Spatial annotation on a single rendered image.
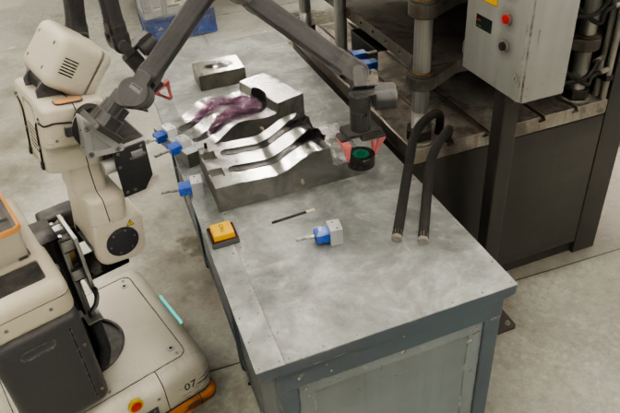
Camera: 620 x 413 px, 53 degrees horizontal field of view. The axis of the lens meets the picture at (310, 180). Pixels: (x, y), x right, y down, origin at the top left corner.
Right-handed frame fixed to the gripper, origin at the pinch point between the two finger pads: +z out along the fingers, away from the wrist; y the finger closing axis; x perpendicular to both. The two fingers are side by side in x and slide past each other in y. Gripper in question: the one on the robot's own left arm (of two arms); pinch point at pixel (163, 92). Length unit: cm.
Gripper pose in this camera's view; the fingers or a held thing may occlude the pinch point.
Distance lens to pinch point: 224.8
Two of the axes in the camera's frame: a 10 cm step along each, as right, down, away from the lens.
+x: -6.8, 7.2, -1.6
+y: -6.1, -4.2, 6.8
